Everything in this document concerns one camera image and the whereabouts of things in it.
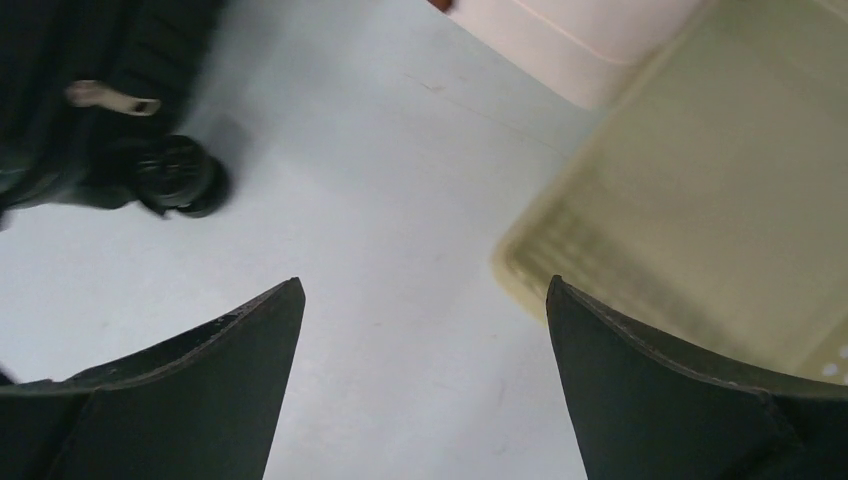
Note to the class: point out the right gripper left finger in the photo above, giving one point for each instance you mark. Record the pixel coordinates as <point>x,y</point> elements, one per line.
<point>203,404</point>

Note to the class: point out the black ribbed hard-shell suitcase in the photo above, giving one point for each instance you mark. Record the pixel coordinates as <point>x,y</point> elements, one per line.
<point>55,153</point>

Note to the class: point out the white stacked drawer unit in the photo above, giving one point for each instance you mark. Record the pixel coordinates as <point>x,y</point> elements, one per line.
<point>585,51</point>

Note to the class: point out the pale yellow perforated basket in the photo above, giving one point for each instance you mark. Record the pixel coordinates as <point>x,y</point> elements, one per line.
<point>711,203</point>

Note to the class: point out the silver zipper pull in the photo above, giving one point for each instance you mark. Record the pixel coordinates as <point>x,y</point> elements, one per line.
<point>92,93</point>

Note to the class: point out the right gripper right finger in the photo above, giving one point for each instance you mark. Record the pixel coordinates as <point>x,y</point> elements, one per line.
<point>645,404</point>

